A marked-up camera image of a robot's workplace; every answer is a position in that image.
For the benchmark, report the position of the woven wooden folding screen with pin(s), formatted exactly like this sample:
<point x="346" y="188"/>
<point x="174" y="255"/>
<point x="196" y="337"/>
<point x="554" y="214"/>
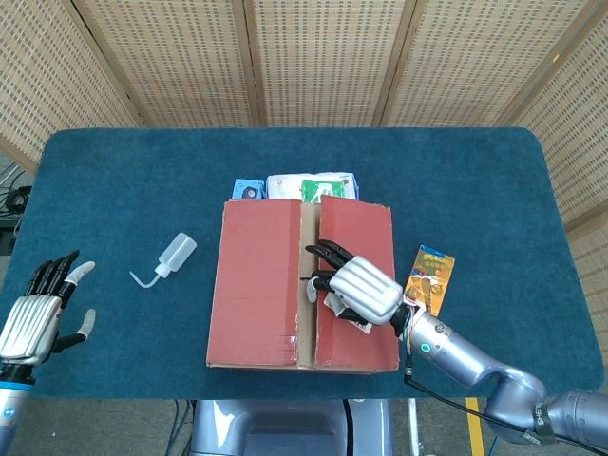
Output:
<point x="323" y="57"/>

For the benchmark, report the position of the blue carpet table cover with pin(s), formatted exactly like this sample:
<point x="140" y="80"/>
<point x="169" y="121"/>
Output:
<point x="119" y="180"/>

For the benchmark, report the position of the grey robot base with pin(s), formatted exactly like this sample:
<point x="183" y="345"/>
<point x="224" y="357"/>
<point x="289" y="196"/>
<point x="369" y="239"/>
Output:
<point x="285" y="427"/>

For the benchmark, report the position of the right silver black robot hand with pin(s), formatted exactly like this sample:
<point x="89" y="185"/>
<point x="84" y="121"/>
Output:
<point x="366" y="290"/>

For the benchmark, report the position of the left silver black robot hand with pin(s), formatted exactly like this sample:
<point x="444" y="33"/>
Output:
<point x="28" y="323"/>

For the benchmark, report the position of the clear plastic wash bottle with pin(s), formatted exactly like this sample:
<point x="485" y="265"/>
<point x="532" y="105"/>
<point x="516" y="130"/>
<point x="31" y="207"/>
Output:
<point x="178" y="252"/>

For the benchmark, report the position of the blue small object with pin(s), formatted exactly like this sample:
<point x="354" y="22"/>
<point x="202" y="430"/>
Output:
<point x="248" y="190"/>

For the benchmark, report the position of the white bag with green label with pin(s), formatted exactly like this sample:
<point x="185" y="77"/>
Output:
<point x="285" y="186"/>

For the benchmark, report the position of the red cardboard box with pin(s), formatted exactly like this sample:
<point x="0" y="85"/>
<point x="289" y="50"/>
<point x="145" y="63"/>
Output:
<point x="256" y="285"/>

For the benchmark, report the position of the small orange printed carton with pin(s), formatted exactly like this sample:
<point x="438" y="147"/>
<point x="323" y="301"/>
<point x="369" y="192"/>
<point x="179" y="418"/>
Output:
<point x="434" y="280"/>

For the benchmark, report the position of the white table leg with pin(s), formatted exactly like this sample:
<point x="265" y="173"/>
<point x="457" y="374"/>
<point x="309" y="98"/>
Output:
<point x="412" y="427"/>

